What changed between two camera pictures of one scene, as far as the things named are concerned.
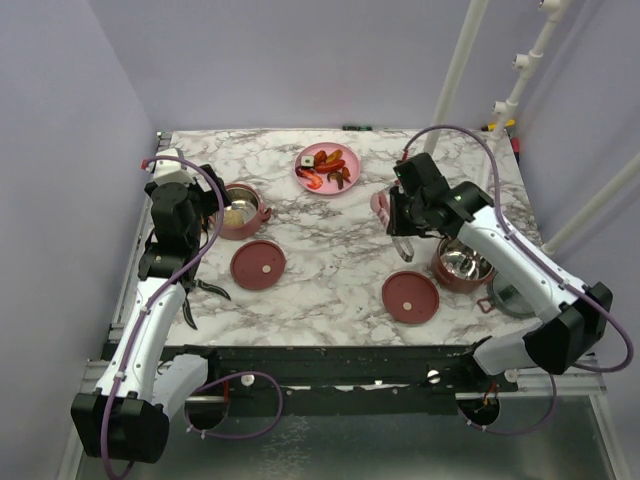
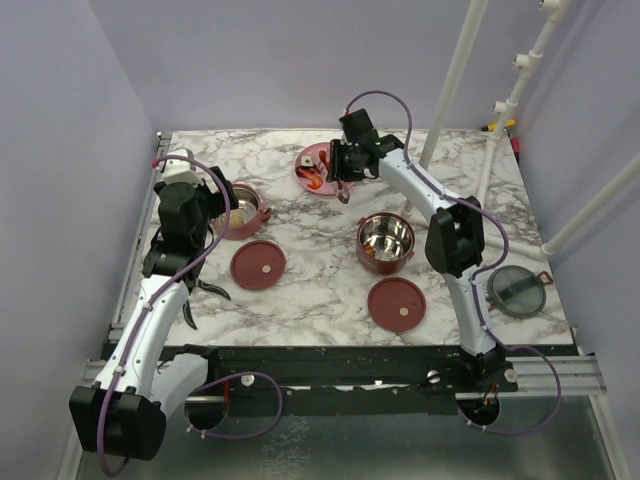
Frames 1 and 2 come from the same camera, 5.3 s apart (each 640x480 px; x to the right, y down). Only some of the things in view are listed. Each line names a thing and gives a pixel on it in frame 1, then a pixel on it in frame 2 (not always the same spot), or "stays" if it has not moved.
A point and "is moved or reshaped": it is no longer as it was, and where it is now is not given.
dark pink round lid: (258, 264) stays
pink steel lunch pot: (245, 213) stays
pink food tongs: (381, 203) -> (343, 193)
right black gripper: (398, 226) -> (335, 170)
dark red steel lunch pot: (458, 267) is moved or reshaped
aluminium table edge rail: (141, 235) stays
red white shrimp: (309, 175) stays
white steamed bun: (233, 217) stays
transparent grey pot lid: (511, 294) stays
